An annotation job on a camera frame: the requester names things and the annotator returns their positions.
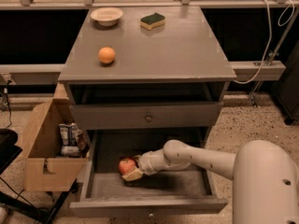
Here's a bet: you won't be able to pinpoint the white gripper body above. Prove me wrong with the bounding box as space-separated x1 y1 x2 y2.
138 152 157 175

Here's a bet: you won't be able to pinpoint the red apple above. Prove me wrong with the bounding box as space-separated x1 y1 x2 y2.
119 158 136 175

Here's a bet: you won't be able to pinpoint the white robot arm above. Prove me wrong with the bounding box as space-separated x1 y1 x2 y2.
119 140 299 224

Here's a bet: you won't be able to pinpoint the open grey lower drawer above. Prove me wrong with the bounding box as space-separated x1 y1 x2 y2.
70 128 227 217

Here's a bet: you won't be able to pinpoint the closed grey drawer with knob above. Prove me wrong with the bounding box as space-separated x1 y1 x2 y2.
70 102 222 130

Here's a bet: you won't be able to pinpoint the grey drawer cabinet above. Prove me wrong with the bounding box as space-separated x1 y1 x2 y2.
59 7 235 139

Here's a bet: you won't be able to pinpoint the snack packets in box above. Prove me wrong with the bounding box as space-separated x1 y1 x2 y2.
59 123 88 158

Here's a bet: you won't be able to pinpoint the cardboard box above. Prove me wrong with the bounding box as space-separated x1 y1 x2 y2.
22 98 88 191

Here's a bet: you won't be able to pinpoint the orange fruit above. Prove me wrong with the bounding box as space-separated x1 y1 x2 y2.
98 47 116 64

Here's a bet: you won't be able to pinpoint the black stand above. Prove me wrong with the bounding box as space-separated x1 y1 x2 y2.
0 129 77 224

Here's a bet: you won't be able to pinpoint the green yellow sponge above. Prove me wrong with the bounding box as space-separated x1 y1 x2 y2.
140 13 165 31

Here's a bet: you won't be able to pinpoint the white bowl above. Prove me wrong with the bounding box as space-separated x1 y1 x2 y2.
91 7 123 27

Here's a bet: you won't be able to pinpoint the white cable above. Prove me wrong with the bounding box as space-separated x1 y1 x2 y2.
233 0 295 86

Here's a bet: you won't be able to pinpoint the metal railing frame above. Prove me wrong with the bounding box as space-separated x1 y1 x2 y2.
1 0 285 83

